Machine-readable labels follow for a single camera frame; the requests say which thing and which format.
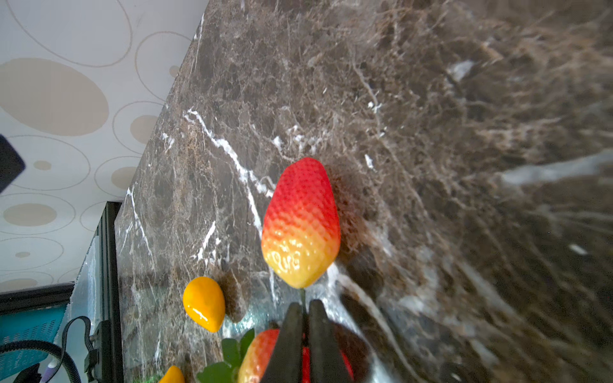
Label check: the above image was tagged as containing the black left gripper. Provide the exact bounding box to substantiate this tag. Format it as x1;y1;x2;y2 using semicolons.
0;135;26;192

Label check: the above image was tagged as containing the yellow kumquat near left orange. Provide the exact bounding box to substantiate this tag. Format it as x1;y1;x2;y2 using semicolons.
159;365;185;383

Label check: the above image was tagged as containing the yellow kumquat far left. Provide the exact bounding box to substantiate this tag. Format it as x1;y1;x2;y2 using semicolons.
183;277;225;333

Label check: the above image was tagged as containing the red yellow-tipped fake strawberry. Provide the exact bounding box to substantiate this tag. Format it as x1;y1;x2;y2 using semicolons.
261;157;341;289

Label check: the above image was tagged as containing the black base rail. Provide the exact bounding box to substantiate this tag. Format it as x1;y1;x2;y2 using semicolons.
1;202;124;382

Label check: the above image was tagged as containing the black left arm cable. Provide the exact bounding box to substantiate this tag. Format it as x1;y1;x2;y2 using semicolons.
0;315;102;383

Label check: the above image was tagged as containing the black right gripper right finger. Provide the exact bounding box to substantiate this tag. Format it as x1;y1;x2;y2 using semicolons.
308;299;353;382

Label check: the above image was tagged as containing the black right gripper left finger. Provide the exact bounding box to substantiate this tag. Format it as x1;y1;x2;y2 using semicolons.
261;303;304;383

